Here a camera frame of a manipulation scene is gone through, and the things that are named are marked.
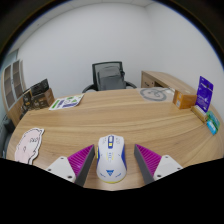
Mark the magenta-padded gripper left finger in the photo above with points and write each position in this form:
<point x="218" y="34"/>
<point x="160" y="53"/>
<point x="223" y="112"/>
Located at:
<point x="80" y="161"/>

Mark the grey backpack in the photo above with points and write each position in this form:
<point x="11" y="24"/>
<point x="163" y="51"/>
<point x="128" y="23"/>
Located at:
<point x="111" y="78"/>

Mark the wide brown cardboard box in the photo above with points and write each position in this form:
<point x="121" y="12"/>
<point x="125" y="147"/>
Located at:
<point x="43" y="99"/>

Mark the black cardboard box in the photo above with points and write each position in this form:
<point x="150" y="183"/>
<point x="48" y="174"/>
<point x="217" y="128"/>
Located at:
<point x="40" y="87"/>

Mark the black mesh office chair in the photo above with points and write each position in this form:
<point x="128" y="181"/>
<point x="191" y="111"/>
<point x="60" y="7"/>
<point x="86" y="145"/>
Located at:
<point x="95" y="71"/>

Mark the pink animal-shaped mouse pad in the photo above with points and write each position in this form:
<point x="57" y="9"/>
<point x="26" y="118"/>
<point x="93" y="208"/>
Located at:
<point x="29" y="146"/>

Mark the green flat box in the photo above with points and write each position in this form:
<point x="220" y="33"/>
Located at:
<point x="214" y="119"/>

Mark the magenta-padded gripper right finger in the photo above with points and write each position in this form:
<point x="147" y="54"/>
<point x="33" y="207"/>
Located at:
<point x="150" y="161"/>

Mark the white blue yellow computer mouse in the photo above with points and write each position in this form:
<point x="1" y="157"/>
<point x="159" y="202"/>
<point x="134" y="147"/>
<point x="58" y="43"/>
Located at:
<point x="111" y="161"/>

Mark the dark padded office chair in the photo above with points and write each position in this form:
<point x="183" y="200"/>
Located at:
<point x="5" y="136"/>

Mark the narrow brown cardboard box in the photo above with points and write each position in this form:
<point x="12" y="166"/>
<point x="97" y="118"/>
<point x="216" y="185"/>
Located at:
<point x="26" y="102"/>

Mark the small blue box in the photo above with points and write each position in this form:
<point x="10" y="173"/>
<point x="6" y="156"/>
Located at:
<point x="211" y="128"/>

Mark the wooden shelf unit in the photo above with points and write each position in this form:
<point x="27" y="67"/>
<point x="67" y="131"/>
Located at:
<point x="11" y="83"/>

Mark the white green purple printed sheet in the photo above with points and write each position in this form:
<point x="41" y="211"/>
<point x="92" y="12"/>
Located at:
<point x="66" y="102"/>

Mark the wooden side desk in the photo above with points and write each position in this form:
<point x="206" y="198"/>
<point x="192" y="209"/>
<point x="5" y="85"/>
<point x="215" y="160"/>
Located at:
<point x="163" y="80"/>

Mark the small tan box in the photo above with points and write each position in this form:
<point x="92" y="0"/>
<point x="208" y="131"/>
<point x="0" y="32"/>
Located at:
<point x="199" y="113"/>

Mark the purple upright card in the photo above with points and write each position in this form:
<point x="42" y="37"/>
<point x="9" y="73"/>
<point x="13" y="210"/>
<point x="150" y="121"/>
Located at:
<point x="204" y="94"/>

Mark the orange box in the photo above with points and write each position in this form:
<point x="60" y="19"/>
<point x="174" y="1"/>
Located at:
<point x="184" y="100"/>

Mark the white sheet with grey circle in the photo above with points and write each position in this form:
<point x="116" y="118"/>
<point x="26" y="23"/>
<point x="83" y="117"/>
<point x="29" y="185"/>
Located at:
<point x="155" y="94"/>

